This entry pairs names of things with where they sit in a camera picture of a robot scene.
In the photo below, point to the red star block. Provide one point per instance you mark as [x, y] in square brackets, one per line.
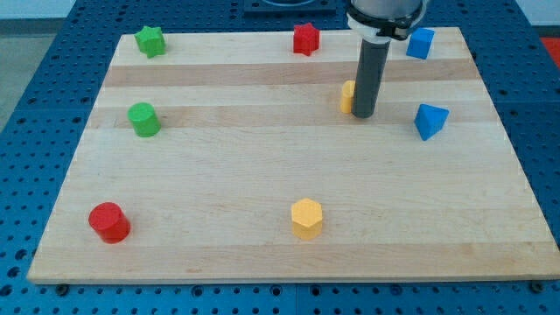
[306, 39]

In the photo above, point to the green cylinder block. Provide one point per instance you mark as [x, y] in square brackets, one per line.
[144, 119]

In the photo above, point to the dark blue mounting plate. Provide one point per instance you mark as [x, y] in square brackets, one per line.
[262, 7]

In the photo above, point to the green star block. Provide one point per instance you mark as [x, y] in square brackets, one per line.
[150, 41]

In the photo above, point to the yellow hexagon block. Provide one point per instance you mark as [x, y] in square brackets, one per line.
[307, 219]

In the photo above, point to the red cylinder block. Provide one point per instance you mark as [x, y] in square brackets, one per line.
[109, 222]

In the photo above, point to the blue cube block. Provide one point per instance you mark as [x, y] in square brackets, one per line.
[420, 43]

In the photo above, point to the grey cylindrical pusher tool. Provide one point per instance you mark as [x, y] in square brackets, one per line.
[368, 79]

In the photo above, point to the wooden board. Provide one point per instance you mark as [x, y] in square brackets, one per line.
[248, 128]

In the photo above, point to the blue triangle block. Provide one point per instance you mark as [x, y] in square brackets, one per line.
[430, 120]

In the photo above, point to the yellow heart block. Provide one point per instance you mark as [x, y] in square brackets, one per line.
[347, 97]

